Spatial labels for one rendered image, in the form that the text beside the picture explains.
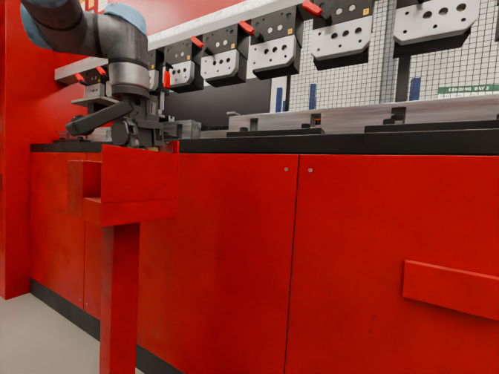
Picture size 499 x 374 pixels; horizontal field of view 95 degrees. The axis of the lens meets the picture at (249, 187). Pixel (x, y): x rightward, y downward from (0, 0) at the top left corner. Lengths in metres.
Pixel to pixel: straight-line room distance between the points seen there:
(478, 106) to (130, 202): 0.76
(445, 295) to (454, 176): 0.22
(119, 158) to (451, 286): 0.65
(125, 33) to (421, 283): 0.74
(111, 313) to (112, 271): 0.10
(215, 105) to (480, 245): 1.39
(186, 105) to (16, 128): 0.93
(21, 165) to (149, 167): 1.34
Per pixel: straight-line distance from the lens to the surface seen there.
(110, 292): 0.64
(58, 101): 1.90
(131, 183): 0.51
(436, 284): 0.57
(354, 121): 0.69
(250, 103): 1.44
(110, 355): 0.71
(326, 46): 0.76
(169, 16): 1.18
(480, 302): 0.59
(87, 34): 0.58
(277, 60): 0.80
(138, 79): 0.55
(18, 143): 1.81
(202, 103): 1.66
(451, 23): 0.75
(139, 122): 0.54
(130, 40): 0.57
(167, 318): 0.96
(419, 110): 0.70
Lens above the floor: 0.77
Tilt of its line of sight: 3 degrees down
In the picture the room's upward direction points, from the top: 3 degrees clockwise
